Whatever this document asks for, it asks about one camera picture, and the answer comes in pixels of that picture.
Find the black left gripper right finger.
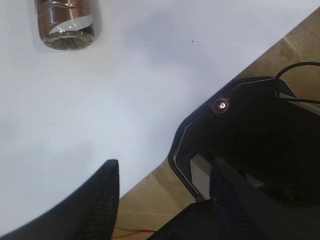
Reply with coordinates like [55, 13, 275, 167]
[150, 159, 320, 240]

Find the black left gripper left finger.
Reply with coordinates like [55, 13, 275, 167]
[1, 159, 120, 240]

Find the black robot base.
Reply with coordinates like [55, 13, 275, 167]
[168, 76, 320, 207]

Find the brown Nescafe coffee bottle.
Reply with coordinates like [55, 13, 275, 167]
[35, 0, 95, 51]

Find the orange cable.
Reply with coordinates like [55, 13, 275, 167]
[111, 229, 158, 240]

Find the black cable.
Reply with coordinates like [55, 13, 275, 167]
[274, 61, 320, 106]

